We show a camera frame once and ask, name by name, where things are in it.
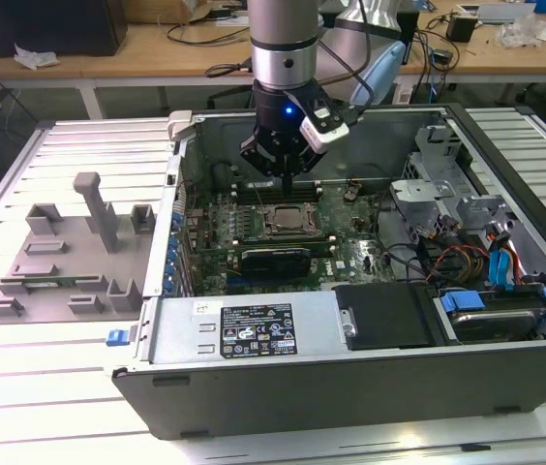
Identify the black drive bay cover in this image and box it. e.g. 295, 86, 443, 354
332, 282, 438, 354

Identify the black RAM stick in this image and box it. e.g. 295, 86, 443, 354
234, 180, 317, 194
231, 233, 336, 258

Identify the hard disk in blue carrier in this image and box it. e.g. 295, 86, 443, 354
433, 284, 546, 346

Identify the black cylindrical part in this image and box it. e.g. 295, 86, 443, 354
211, 162, 234, 192

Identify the silver metal drive cage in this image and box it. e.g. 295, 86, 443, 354
388, 122, 519, 246

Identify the crumpled white paper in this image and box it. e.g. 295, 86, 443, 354
13, 43, 60, 70

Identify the black power supply label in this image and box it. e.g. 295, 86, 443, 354
218, 302, 297, 360

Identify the silver power supply unit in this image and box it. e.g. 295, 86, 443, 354
148, 289, 352, 365

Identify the thin wire locking lever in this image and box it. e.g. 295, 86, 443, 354
252, 186, 269, 216

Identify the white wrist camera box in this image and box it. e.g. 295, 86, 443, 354
296, 86, 351, 157

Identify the blue flat wire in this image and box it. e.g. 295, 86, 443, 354
487, 235, 515, 293

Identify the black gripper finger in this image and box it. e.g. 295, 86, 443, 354
238, 125, 288, 195
286, 143, 327, 195

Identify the large black box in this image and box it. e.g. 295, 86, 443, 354
0, 0, 130, 59

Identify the red yellow wire bundle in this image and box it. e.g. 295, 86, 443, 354
426, 243, 491, 286

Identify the small black box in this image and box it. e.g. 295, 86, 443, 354
445, 13, 477, 44

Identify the silver bay cover latch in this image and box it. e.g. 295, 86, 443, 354
337, 306, 360, 339

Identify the black graphics card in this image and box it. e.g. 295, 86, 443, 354
195, 241, 314, 284

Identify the green motherboard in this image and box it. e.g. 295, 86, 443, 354
175, 179, 401, 297

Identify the grey case release handle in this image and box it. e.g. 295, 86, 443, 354
167, 109, 197, 144

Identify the blue hanging cable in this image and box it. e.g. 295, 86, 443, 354
426, 42, 438, 106

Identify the red flat wire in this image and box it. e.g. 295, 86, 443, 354
505, 245, 529, 288

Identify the wooden desk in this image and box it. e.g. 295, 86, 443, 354
0, 0, 546, 92

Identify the silver CPU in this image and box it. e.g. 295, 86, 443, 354
275, 209, 309, 230

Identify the metal socket cover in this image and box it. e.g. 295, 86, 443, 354
263, 201, 321, 239

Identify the crumpled clear plastic bag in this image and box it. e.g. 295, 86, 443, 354
497, 13, 544, 50

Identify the black open PC case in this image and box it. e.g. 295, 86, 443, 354
103, 103, 546, 442

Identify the black looped cable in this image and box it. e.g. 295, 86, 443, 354
165, 19, 251, 48

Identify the grey parts rack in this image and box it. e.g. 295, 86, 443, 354
0, 170, 159, 326

